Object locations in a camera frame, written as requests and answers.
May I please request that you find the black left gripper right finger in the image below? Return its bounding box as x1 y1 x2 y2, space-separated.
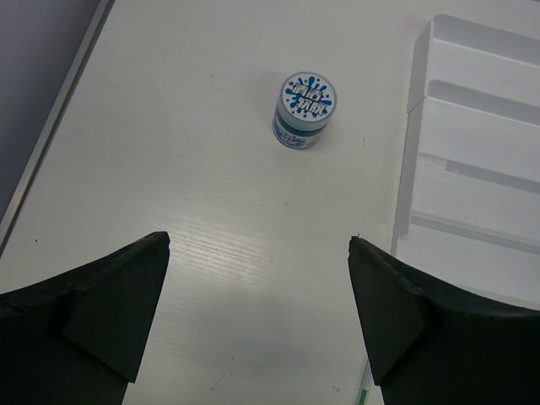
348 236 539 404

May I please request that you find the green white pen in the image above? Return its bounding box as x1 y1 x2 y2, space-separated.
354 360 373 405

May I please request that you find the aluminium table edge rail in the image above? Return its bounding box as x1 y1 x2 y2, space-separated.
1 1 114 246

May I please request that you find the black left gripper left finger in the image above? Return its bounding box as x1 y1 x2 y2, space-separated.
1 231 170 404

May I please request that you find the white compartment tray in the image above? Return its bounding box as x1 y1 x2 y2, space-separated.
391 14 539 309

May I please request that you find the blue cleaning putty jar left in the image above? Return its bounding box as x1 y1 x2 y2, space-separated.
273 72 338 150

